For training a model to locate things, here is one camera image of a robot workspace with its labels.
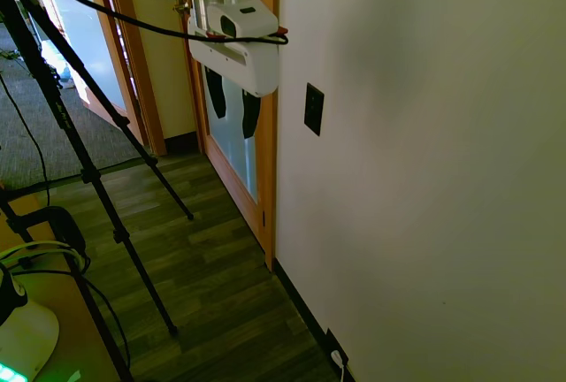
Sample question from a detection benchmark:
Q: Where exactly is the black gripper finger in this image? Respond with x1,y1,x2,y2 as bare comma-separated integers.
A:
205,67,227,119
241,89,262,140

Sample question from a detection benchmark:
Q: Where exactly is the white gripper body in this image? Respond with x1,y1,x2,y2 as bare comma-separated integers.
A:
187,19,280,98

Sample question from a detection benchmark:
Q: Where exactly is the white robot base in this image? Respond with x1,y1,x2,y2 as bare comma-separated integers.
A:
0,262,61,382

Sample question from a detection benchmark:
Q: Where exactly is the wooden door with frosted glass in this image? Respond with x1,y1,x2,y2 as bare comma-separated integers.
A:
179,0,280,271

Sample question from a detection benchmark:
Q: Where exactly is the black baseboard strip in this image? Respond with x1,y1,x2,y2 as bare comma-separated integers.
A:
272,257,355,382

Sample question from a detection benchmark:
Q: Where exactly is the black clamp on table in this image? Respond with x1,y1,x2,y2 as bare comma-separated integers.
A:
6,205,88,264

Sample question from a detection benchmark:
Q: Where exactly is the white power plug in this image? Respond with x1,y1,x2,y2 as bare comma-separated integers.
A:
330,349,348,378

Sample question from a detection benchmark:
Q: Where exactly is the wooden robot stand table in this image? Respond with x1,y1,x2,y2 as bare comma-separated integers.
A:
0,194,134,382

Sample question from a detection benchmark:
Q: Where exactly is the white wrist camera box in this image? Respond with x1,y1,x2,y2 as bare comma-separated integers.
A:
192,0,280,42

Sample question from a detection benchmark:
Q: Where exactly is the black wall light switch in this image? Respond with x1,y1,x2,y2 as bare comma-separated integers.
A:
303,82,325,137

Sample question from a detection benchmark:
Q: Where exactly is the wooden glass partition frame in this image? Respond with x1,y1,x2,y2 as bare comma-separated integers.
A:
81,0,168,157

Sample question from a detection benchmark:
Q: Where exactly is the black cable to gripper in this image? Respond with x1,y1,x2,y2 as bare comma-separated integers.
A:
15,0,290,46

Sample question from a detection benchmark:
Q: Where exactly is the black camera tripod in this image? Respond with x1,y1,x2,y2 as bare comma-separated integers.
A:
0,0,195,382

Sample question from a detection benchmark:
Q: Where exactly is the thin black floor cable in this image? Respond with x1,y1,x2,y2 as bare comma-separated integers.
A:
0,74,50,206

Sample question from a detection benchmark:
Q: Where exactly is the white cable bundle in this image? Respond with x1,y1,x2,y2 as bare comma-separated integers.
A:
0,240,88,275

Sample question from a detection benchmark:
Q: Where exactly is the black wall power outlet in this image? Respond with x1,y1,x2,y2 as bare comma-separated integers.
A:
325,328,350,368

